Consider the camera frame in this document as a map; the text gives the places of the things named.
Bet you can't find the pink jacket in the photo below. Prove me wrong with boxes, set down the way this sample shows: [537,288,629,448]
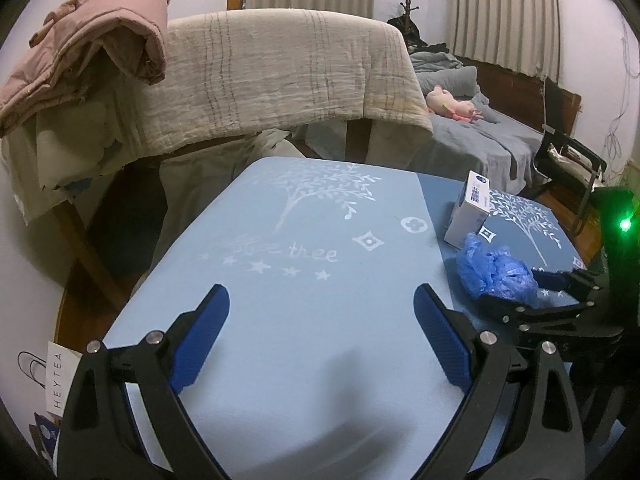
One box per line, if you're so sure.
[0,0,174,139]

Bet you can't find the wooden headboard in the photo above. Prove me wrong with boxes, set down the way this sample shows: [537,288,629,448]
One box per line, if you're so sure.
[462,57,584,132]

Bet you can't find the beige blanket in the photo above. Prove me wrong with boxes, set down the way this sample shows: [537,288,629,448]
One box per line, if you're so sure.
[117,8,435,159]

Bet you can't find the blue printed card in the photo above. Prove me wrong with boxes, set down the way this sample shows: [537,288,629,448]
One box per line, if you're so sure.
[29,411,64,467]

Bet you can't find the cream cloth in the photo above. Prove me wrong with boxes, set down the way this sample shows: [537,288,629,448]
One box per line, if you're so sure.
[0,80,166,226]

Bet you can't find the black clothes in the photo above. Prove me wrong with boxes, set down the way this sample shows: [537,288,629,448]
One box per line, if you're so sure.
[387,10,427,54]

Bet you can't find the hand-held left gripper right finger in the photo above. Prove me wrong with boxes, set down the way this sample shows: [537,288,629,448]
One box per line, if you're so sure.
[414,283,586,480]

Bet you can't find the white cardboard box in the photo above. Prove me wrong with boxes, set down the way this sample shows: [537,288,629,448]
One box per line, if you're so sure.
[443,170,494,251]

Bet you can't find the black armchair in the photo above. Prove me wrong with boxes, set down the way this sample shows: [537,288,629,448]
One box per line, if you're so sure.
[531,77,609,237]

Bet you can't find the dark blue printed table mat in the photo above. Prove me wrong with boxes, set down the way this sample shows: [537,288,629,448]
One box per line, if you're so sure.
[415,172,590,312]

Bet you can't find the wall cables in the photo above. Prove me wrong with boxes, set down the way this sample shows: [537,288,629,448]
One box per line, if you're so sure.
[601,7,637,182]

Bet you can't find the blue plastic glove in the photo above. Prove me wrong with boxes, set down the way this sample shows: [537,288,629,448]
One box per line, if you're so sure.
[455,232,540,309]

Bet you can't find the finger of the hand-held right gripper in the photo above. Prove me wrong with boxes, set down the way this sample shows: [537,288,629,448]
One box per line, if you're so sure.
[531,269,609,307]
[477,296,625,350]

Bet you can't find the pink plush toy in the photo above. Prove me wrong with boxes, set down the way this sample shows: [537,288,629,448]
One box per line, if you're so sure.
[425,85,485,124]

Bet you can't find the white paper bag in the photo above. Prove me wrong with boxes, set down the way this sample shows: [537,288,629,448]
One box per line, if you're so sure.
[17,340,84,419]

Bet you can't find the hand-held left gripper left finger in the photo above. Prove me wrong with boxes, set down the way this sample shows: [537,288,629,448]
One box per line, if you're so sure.
[57,284,231,480]

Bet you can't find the light blue printed table mat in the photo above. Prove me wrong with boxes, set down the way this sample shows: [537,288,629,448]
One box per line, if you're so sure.
[102,156,482,480]

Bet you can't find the shiny beige seat cushion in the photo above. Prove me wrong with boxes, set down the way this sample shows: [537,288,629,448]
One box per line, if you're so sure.
[546,142,594,182]

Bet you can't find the bed with grey sheet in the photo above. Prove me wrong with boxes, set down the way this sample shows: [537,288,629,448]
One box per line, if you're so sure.
[410,87,549,197]

